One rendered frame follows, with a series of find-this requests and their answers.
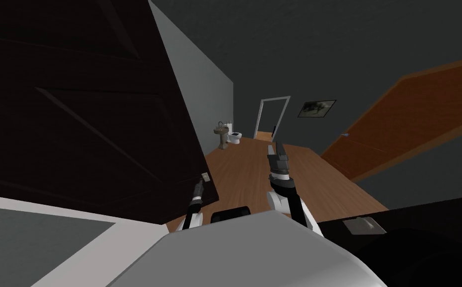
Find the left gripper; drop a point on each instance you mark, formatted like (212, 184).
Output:
(198, 189)

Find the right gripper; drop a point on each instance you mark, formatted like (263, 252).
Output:
(279, 163)

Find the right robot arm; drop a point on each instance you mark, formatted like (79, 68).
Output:
(414, 255)

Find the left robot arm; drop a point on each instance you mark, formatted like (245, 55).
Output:
(191, 219)

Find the white toilet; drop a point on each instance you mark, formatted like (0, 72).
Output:
(235, 136)

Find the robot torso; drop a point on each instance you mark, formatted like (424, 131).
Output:
(246, 255)

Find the orange brown door leaf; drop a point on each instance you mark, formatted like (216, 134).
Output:
(410, 115)

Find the dark brown door leaf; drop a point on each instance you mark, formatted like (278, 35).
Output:
(75, 103)

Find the beige pedestal sink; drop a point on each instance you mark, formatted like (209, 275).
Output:
(222, 135)

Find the dark framed wall picture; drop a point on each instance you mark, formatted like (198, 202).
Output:
(317, 109)

